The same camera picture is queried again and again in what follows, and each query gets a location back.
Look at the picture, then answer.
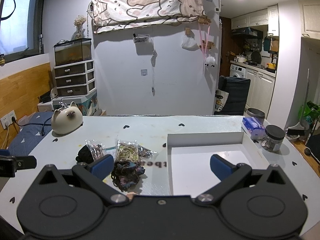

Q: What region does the dark chair with cushion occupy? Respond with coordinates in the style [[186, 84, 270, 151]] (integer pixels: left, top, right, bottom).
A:
[[214, 76, 251, 115]]

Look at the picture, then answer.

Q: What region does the black fabric scrunchie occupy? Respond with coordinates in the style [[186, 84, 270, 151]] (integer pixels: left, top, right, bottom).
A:
[[75, 145, 94, 164]]

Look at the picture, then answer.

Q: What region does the patterned hanging blanket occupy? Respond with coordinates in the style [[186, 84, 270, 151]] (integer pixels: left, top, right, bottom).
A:
[[88, 0, 206, 34]]

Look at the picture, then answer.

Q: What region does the glass jar black lid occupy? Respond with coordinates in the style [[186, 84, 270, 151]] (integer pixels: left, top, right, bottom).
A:
[[261, 125, 285, 152]]

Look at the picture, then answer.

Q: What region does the blue tissue pack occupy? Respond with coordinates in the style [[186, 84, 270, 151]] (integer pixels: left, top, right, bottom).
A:
[[242, 117, 265, 140]]

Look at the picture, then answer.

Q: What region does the dark crochet yarn scrunchie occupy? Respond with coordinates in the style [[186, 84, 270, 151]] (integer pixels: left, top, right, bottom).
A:
[[111, 161, 145, 191]]

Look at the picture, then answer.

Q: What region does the white plush sheep toy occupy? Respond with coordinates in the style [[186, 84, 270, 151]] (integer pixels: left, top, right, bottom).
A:
[[204, 56, 216, 67]]

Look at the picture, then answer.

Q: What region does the white washing machine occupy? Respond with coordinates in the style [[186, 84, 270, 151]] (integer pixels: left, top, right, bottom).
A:
[[230, 64, 246, 78]]

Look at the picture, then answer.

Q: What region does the white hanging bag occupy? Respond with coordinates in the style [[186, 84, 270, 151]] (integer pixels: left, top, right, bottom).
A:
[[181, 35, 199, 51]]

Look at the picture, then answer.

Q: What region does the white shallow tray box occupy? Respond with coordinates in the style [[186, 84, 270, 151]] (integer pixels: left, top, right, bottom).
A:
[[167, 132, 269, 198]]

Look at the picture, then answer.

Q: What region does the white drawer cabinet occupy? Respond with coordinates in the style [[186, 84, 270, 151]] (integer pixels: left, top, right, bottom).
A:
[[54, 60, 95, 97]]

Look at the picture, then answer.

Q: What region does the bag of beige hair ties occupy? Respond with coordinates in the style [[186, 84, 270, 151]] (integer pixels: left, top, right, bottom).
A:
[[116, 140, 140, 163]]

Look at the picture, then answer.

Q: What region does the bag of dark hair accessories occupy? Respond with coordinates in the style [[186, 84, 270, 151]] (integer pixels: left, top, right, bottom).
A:
[[85, 140, 105, 161]]

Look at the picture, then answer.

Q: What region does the grey metal round tin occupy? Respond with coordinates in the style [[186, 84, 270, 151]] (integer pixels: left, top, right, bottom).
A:
[[245, 108, 265, 125]]

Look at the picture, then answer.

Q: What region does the white wall socket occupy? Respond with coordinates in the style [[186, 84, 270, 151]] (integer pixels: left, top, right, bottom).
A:
[[1, 110, 17, 129]]

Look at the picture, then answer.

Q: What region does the dried flower vase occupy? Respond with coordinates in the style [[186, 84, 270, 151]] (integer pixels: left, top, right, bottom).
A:
[[74, 15, 87, 39]]

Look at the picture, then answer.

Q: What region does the cream cat ceramic figurine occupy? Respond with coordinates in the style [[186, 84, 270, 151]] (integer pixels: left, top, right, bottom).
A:
[[51, 101, 83, 135]]

